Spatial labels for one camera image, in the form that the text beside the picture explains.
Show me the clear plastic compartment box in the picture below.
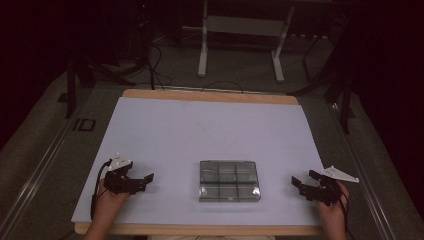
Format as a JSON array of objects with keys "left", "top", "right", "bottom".
[{"left": 198, "top": 159, "right": 262, "bottom": 203}]

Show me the person's right hand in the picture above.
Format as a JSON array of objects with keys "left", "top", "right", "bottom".
[{"left": 316, "top": 182, "right": 349, "bottom": 231}]

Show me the person's left hand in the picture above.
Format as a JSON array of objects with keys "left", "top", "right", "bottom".
[{"left": 96, "top": 184, "right": 130, "bottom": 218}]

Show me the white metal stand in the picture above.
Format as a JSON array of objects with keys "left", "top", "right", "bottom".
[{"left": 197, "top": 0, "right": 297, "bottom": 84}]

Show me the black tripod stand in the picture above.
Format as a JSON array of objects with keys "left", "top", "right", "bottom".
[{"left": 288, "top": 59, "right": 356, "bottom": 134}]

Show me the black metal stand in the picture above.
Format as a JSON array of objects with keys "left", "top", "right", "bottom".
[{"left": 64, "top": 56, "right": 136, "bottom": 119}]

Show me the black equipment stand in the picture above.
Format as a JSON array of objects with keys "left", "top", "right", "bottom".
[{"left": 131, "top": 0, "right": 158, "bottom": 91}]

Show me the metal floor rail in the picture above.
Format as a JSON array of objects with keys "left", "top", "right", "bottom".
[
  {"left": 329, "top": 103, "right": 396, "bottom": 240},
  {"left": 0, "top": 93, "right": 88, "bottom": 234}
]

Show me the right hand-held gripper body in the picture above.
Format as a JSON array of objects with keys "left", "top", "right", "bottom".
[{"left": 304, "top": 165, "right": 360, "bottom": 207}]

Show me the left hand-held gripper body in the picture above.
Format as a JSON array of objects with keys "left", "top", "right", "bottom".
[{"left": 103, "top": 153, "right": 136, "bottom": 196}]

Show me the black floor cable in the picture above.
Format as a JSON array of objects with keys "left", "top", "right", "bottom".
[{"left": 200, "top": 80, "right": 245, "bottom": 94}]

